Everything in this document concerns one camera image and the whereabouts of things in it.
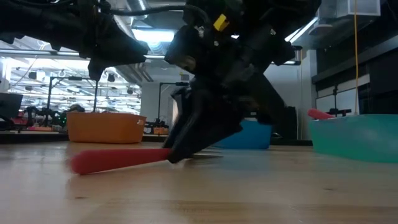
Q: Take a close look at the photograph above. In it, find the blue plastic bin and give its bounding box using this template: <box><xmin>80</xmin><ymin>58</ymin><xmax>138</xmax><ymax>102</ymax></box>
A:
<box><xmin>213</xmin><ymin>118</ymin><xmax>273</xmax><ymax>150</ymax></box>

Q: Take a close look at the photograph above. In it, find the red-handled silver fork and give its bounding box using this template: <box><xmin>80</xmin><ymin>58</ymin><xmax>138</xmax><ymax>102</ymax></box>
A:
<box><xmin>68</xmin><ymin>147</ymin><xmax>223</xmax><ymax>175</ymax></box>
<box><xmin>307</xmin><ymin>108</ymin><xmax>336</xmax><ymax>121</ymax></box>

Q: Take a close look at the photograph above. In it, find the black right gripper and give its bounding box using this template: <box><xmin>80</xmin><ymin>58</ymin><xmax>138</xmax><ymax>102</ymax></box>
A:
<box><xmin>163</xmin><ymin>18</ymin><xmax>296</xmax><ymax>164</ymax></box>

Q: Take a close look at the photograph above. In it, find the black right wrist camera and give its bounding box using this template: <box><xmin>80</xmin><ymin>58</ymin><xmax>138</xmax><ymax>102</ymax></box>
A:
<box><xmin>164</xmin><ymin>24</ymin><xmax>206</xmax><ymax>73</ymax></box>

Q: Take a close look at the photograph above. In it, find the orange plastic bin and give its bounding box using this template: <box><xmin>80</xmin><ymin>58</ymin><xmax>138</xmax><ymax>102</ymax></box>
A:
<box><xmin>66</xmin><ymin>111</ymin><xmax>147</xmax><ymax>144</ymax></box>

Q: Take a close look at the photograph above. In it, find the yellow cable tag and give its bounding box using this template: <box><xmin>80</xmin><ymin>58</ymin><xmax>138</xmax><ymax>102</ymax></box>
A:
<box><xmin>213</xmin><ymin>13</ymin><xmax>230</xmax><ymax>32</ymax></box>

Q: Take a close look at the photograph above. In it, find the white wall panel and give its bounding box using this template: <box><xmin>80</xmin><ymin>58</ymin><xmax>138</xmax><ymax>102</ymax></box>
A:
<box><xmin>315</xmin><ymin>88</ymin><xmax>361</xmax><ymax>114</ymax></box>

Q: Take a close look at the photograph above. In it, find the teal green plastic bin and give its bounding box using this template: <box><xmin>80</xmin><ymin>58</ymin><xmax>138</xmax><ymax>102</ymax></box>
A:
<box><xmin>308</xmin><ymin>113</ymin><xmax>398</xmax><ymax>164</ymax></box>

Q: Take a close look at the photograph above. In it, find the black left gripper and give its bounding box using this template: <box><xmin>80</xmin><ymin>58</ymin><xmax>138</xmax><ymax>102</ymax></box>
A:
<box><xmin>74</xmin><ymin>12</ymin><xmax>149</xmax><ymax>82</ymax></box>

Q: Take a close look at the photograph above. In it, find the black monitor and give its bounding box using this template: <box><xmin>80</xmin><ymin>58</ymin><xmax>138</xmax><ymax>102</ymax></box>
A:
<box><xmin>0</xmin><ymin>92</ymin><xmax>24</xmax><ymax>121</ymax></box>

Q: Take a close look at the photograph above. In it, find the black camera stand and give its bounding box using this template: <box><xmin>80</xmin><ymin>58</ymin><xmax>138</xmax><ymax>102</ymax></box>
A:
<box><xmin>328</xmin><ymin>83</ymin><xmax>352</xmax><ymax>118</ymax></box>

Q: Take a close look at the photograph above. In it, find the black gantry frame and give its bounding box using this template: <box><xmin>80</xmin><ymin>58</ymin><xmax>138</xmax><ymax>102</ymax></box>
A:
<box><xmin>45</xmin><ymin>76</ymin><xmax>99</xmax><ymax>122</ymax></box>
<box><xmin>157</xmin><ymin>82</ymin><xmax>190</xmax><ymax>121</ymax></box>

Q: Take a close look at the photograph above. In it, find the bright ceiling light panel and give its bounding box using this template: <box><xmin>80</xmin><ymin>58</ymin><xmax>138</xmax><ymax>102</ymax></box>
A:
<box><xmin>132</xmin><ymin>28</ymin><xmax>177</xmax><ymax>44</ymax></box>

